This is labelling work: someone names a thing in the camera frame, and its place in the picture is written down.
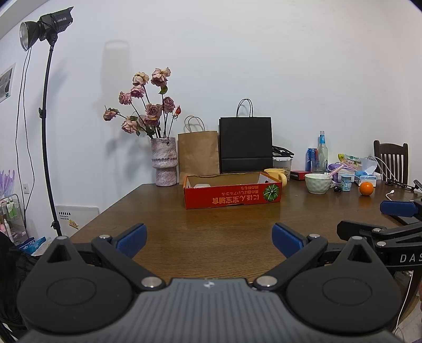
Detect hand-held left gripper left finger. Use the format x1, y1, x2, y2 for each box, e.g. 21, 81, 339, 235
35, 223, 165, 291

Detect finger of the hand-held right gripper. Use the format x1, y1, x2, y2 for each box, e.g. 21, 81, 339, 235
337, 220, 422, 243
380, 200, 422, 225

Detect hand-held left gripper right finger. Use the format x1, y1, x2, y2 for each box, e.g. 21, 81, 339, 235
254, 222, 383, 291

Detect red cardboard box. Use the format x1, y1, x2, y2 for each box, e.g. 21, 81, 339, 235
184, 171, 283, 209

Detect clear plastic bag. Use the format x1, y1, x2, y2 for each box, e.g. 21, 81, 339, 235
359, 156, 380, 175

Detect dark wooden chair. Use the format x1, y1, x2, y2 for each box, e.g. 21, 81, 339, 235
373, 140, 409, 185

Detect white ceramic bowl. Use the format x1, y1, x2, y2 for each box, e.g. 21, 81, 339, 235
304, 173, 333, 194

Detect yellow mug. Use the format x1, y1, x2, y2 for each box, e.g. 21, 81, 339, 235
264, 168, 288, 188

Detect purple pouch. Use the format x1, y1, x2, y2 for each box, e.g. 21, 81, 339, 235
328, 161, 345, 181

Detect colourful snack bag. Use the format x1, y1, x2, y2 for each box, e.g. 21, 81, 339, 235
338, 153, 361, 169

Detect clear container black lid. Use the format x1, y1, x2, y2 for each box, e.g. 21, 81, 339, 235
272, 145, 295, 181

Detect clear glass bottle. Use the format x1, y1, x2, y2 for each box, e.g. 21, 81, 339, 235
316, 131, 329, 174

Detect blue soda can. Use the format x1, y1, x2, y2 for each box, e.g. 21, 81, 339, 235
306, 148, 319, 172

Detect pink speckled vase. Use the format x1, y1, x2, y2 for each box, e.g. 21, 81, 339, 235
151, 137, 179, 187

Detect blue white packet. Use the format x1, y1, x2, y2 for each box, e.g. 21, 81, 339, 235
21, 236, 50, 254

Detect black paper bag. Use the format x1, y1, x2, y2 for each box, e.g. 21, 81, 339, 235
219, 98, 274, 174

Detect brown paper bag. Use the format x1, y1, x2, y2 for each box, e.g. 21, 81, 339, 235
178, 115, 220, 185

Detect black mesh fabric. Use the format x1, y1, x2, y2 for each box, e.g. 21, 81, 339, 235
0, 231, 33, 330

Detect dried pink roses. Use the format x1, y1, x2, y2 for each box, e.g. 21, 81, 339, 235
103, 67, 183, 139

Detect black studio light head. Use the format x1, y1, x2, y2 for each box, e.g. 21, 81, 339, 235
19, 7, 74, 51

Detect wire storage rack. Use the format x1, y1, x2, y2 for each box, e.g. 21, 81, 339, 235
0, 194, 28, 245

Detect black light cable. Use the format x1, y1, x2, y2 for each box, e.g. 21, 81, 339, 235
15, 49, 35, 231

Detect wall poster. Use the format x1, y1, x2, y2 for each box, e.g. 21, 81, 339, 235
0, 63, 16, 103

